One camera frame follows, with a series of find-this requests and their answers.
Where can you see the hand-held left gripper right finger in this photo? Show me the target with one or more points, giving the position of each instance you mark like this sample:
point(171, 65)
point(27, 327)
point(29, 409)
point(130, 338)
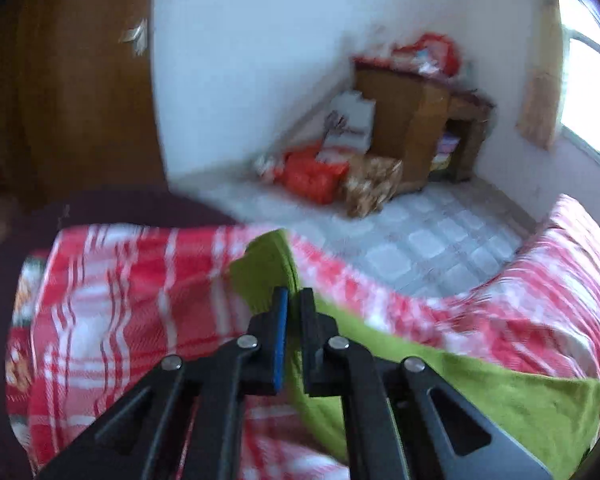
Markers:
point(310, 345)

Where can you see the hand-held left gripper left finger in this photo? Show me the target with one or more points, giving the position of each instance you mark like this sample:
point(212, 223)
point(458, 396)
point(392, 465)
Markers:
point(280, 340)

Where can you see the green small garment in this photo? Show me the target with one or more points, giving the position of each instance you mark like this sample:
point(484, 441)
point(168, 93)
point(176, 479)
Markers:
point(480, 395)

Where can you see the red plaid blanket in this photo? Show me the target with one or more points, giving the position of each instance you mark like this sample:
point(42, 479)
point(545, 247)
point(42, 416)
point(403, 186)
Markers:
point(130, 300)

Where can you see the red plastic bag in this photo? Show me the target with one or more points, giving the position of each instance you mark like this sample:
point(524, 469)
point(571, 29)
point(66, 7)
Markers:
point(310, 175)

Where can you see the brown patterned bag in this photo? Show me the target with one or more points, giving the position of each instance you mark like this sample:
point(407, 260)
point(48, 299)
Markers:
point(370, 185)

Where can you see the wooden desk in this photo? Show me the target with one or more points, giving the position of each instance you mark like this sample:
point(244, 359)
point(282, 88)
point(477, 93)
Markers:
point(405, 110)

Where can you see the wooden door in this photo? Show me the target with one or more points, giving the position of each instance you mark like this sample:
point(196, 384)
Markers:
point(80, 110)

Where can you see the beige curtain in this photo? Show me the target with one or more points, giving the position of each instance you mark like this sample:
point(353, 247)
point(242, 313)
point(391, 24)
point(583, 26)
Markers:
point(542, 100)

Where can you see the window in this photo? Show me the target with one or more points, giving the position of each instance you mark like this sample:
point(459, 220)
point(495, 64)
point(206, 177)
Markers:
point(590, 100)

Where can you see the dark bed frame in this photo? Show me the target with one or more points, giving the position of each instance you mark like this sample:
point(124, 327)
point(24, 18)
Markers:
point(130, 210)

